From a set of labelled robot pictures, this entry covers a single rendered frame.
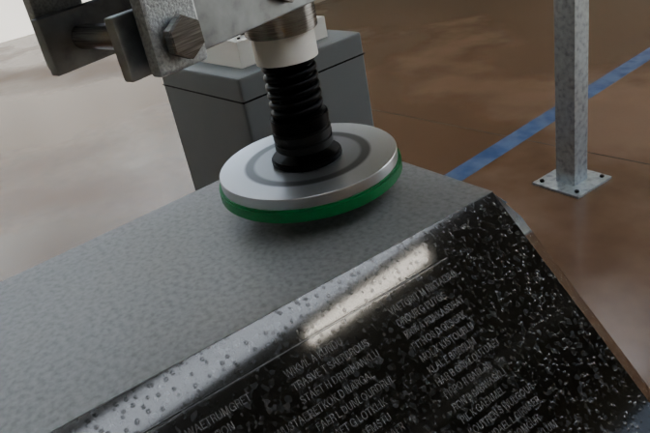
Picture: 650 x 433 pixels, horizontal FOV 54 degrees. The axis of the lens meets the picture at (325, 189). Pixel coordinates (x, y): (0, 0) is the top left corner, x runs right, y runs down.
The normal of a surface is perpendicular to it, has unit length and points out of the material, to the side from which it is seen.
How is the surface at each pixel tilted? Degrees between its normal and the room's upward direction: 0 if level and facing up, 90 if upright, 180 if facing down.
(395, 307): 45
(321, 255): 0
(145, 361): 0
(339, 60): 90
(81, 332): 0
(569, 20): 90
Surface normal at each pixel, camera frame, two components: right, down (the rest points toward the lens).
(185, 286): -0.17, -0.88
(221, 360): 0.27, -0.43
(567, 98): -0.80, 0.38
